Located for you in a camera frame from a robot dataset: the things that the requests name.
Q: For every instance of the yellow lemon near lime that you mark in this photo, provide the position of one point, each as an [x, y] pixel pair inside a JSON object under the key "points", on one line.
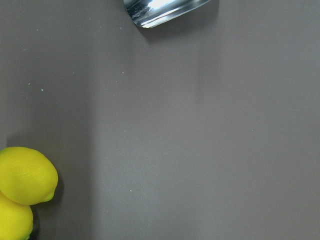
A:
{"points": [[16, 220]]}

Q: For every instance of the steel ice scoop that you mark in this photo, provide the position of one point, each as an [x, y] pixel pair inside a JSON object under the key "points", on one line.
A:
{"points": [[148, 14]]}

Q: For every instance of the yellow lemon near scoop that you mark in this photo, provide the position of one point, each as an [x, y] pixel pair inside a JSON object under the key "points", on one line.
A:
{"points": [[27, 177]]}

